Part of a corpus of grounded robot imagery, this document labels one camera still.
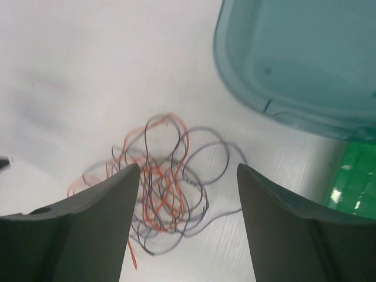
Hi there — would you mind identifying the green plastic tray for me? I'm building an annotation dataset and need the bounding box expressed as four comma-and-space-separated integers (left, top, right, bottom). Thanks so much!
324, 131, 375, 219

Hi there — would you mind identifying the teal transparent plastic tub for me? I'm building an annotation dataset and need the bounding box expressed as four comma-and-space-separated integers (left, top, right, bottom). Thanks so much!
213, 1, 375, 142

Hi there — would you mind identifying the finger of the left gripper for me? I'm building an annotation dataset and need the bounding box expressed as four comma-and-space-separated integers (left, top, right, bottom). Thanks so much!
0, 157, 11, 170

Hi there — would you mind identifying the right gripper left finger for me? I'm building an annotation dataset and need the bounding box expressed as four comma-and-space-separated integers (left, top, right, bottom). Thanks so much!
1, 164, 140, 281

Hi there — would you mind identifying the orange red thin cable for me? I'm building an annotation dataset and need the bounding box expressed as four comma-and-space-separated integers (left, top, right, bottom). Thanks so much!
66, 112, 192, 270

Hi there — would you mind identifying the purple thin cable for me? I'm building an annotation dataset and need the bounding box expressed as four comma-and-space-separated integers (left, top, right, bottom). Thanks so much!
82, 115, 249, 257

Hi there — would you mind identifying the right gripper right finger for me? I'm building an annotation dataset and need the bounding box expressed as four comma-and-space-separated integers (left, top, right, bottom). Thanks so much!
237, 164, 375, 281

